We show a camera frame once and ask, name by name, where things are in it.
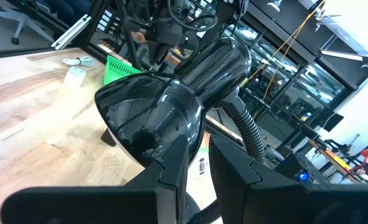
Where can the small black cube adapter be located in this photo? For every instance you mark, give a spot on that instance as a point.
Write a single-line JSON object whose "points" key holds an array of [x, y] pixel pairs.
{"points": [[108, 139]]}

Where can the background robot red parts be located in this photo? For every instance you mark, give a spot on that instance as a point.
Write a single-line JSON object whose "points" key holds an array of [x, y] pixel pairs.
{"points": [[365, 160]]}

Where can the black gooseneck desk lamp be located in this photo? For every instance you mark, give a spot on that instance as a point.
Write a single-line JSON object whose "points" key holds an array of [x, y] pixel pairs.
{"points": [[153, 109]]}

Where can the white charger block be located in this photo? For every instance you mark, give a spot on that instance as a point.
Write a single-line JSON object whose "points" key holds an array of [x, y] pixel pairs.
{"points": [[74, 77]]}

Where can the black device blue light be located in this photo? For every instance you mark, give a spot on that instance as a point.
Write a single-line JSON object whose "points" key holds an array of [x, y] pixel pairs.
{"points": [[302, 175]]}

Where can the silver aluminium extrusion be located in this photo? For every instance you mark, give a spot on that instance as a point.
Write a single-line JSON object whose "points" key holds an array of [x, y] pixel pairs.
{"points": [[70, 32]]}

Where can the green plastic basket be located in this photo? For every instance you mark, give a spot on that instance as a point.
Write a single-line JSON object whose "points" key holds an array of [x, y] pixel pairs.
{"points": [[118, 70]]}

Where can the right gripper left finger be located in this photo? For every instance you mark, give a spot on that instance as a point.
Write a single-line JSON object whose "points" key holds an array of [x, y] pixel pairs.
{"points": [[109, 205]]}

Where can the black aluminium table frame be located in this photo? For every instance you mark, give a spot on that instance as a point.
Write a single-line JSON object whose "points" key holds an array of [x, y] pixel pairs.
{"points": [[92, 25]]}

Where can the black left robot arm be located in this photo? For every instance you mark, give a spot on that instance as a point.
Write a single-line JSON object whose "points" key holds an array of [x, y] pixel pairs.
{"points": [[224, 12]]}

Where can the grey office chair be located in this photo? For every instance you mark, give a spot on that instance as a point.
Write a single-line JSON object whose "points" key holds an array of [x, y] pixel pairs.
{"points": [[19, 21]]}

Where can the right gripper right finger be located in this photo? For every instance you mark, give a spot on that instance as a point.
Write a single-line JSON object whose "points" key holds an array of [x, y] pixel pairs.
{"points": [[280, 202]]}

